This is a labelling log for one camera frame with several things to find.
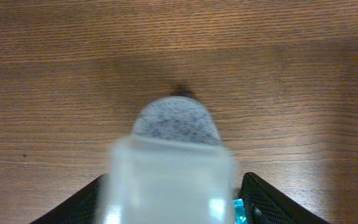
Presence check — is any clear foam pump bottle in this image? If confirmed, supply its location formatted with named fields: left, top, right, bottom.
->
left=95, top=96, right=236, bottom=224

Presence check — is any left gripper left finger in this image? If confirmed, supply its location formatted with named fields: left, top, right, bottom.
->
left=31, top=174, right=109, bottom=224

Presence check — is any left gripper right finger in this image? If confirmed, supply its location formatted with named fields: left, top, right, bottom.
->
left=238, top=172, right=328, bottom=224

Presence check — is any teal mouthwash bottle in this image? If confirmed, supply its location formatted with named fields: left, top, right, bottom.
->
left=233, top=198, right=248, bottom=224

